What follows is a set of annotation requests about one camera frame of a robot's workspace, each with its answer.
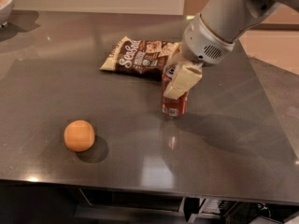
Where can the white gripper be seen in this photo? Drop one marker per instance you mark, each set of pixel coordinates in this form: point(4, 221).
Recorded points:
point(202, 45)

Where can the red coke can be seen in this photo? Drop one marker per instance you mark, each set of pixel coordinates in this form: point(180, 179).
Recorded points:
point(171, 107)

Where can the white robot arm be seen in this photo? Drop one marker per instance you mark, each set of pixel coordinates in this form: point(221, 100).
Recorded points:
point(230, 19)

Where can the brown chip bag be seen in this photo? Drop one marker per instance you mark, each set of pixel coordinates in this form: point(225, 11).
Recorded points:
point(140, 58)

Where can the orange fruit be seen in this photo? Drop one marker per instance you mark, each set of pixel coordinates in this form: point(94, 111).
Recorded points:
point(79, 135)

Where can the dark drawer under counter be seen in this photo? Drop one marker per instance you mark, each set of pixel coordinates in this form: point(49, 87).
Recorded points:
point(127, 205)

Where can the silver fruit bowl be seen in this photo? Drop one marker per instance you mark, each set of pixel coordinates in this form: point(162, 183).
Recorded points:
point(5, 11)

